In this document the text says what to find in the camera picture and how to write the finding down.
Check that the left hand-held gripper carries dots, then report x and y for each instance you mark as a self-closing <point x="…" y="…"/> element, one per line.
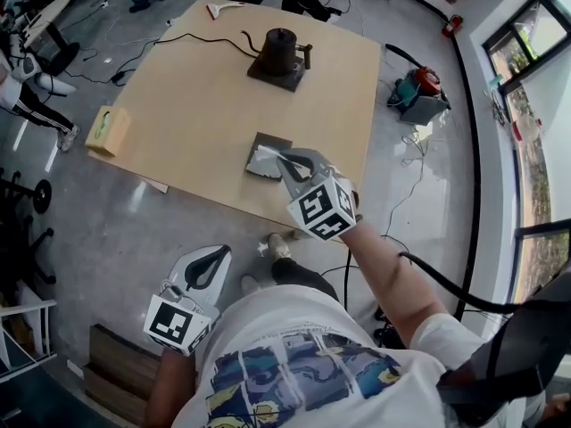
<point x="171" y="323"/>

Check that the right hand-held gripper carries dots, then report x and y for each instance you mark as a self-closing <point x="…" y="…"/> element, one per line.
<point x="321" y="212"/>

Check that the white tissue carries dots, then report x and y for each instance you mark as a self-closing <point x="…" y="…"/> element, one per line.
<point x="265" y="152"/>

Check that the person's right forearm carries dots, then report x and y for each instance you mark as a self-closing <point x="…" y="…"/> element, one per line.
<point x="392" y="292"/>

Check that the person's left forearm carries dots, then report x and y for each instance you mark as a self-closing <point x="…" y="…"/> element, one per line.
<point x="169" y="386"/>

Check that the grey metal box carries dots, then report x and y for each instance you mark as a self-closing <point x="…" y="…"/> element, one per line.
<point x="424" y="107"/>

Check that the yellow cardboard box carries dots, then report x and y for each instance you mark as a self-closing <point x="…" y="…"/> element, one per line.
<point x="107" y="132"/>

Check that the crumpled white paper scrap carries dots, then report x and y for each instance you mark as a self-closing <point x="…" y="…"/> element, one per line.
<point x="262" y="249"/>

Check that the person's right shoe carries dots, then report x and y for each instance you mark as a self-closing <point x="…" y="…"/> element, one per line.
<point x="280" y="245"/>

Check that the black kettle base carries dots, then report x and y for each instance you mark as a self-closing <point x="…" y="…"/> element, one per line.
<point x="276" y="78"/>

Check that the person's white printed t-shirt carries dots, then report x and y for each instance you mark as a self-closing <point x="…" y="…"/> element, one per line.
<point x="290" y="319"/>

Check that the person's black trousers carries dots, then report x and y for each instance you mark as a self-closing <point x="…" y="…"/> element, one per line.
<point x="303" y="277"/>

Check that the black gooseneck kettle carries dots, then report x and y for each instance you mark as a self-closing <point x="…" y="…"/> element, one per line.
<point x="278" y="51"/>

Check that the stack of wooden boards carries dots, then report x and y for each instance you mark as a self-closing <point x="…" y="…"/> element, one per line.
<point x="120" y="372"/>

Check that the red and green machine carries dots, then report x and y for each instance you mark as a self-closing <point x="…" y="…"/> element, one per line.
<point x="419" y="85"/>

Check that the white scraper with red blade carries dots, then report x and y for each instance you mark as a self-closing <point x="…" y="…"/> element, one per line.
<point x="225" y="8"/>

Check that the black office chair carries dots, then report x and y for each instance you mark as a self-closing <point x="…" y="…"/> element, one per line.
<point x="22" y="248"/>

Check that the white metal shelf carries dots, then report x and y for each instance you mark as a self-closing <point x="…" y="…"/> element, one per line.
<point x="27" y="341"/>

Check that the red floor device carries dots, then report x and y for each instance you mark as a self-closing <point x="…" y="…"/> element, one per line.
<point x="452" y="25"/>

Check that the black framed window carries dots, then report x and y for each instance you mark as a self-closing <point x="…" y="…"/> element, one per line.
<point x="540" y="185"/>
<point x="531" y="29"/>

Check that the black backpack harness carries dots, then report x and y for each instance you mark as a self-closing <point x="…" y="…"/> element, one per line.
<point x="522" y="350"/>

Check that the light wooden desk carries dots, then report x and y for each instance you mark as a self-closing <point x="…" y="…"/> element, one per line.
<point x="47" y="13"/>

